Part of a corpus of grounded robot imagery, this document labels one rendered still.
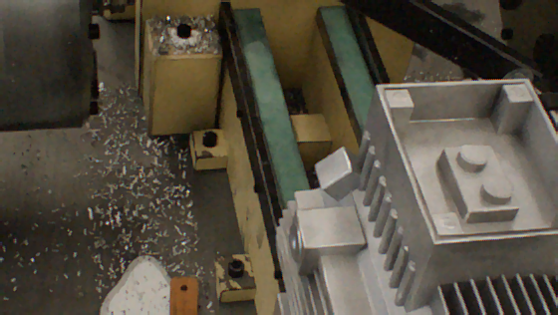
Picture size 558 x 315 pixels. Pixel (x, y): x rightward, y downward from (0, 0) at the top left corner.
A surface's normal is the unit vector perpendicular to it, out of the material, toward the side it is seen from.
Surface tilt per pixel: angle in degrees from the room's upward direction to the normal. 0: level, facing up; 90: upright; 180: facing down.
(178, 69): 90
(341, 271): 0
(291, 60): 90
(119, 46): 0
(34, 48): 77
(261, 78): 0
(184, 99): 90
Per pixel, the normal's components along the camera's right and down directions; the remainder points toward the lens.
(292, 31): 0.19, 0.74
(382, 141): -0.97, 0.06
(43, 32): 0.22, 0.50
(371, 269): -0.63, -0.42
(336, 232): 0.13, -0.68
